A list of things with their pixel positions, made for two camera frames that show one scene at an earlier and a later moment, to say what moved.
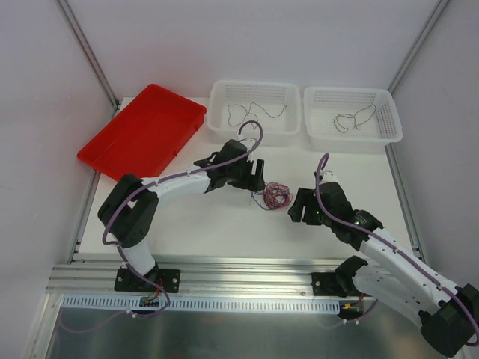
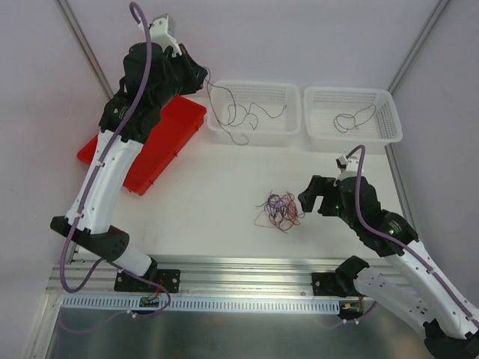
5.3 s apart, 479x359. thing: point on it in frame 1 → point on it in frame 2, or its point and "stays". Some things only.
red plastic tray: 144,137 stays
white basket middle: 275,105 stays
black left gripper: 248,174 → 191,69
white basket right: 350,120 stays
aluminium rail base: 93,275 stays
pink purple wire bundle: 275,197 → 279,212
